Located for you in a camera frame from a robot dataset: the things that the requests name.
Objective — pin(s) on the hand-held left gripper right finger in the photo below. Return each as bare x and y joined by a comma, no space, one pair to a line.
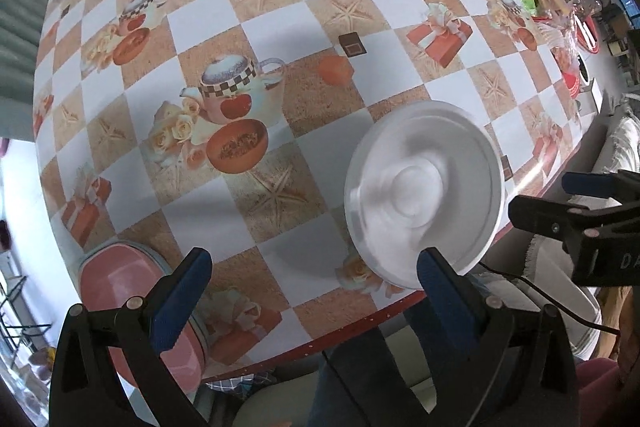
445,302

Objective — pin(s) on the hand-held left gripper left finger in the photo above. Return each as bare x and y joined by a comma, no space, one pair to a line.
175,302

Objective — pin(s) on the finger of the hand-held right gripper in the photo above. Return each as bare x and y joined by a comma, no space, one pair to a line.
585,184
545,214

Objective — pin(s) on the pink square bowl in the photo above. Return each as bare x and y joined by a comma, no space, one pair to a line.
125,277

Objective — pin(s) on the white round plate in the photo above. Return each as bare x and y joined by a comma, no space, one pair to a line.
425,197

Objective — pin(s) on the person's right forearm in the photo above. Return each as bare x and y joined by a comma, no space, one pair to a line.
610,392

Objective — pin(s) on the red round container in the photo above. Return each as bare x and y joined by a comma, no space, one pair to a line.
570,84

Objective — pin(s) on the dark plaid cloth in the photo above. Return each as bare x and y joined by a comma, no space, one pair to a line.
240,382

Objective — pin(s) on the person's leg in jeans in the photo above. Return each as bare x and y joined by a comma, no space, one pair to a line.
360,387

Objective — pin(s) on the checkered printed tablecloth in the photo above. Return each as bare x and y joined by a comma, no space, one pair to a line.
310,7

